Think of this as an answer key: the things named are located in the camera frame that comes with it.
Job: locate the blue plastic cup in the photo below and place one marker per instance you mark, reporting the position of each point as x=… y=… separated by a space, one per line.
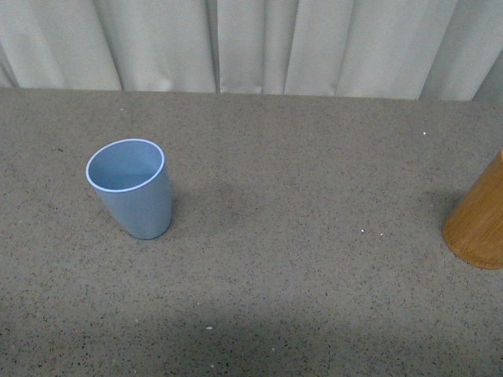
x=131 y=179

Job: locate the white pleated curtain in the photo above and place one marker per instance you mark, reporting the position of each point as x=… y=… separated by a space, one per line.
x=436 y=50

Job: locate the bamboo wooden chopstick holder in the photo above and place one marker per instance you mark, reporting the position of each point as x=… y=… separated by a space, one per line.
x=473 y=231

